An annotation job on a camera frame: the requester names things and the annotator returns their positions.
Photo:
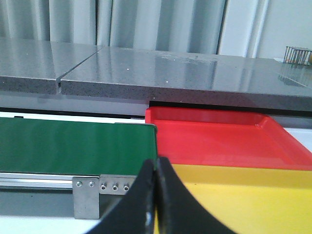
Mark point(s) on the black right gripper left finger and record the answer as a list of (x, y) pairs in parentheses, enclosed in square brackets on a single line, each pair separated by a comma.
[(135, 213)]

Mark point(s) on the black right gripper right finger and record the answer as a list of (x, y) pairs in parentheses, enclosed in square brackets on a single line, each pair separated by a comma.
[(178, 211)]

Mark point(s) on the conveyor end plate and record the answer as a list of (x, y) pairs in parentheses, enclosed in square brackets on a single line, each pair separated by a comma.
[(115, 184)]

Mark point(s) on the yellow plastic tray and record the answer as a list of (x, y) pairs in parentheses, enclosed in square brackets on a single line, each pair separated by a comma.
[(253, 200)]

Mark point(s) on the red plastic tray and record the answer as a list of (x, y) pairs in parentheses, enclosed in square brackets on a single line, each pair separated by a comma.
[(225, 138)]

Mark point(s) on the green conveyor belt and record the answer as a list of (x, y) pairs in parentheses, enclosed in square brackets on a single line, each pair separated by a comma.
[(36, 146)]

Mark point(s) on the right grey stone slab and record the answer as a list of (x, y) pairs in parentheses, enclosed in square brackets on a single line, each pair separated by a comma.
[(198, 79)]

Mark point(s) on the grey stone slab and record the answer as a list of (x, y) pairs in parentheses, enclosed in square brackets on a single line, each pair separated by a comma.
[(37, 66), (198, 79)]

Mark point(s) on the left grey stone slab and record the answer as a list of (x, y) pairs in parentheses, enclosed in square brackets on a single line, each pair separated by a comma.
[(37, 66)]

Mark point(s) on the grey pleated curtain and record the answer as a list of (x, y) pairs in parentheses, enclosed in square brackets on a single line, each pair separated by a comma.
[(231, 27)]

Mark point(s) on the metal conveyor support bracket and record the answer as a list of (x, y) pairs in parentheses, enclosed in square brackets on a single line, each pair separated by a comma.
[(86, 197)]

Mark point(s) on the aluminium conveyor side rail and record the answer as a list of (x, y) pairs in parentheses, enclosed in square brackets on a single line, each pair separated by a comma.
[(44, 181)]

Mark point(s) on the wire rack in background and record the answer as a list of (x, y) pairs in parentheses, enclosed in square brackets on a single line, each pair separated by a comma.
[(298, 55)]

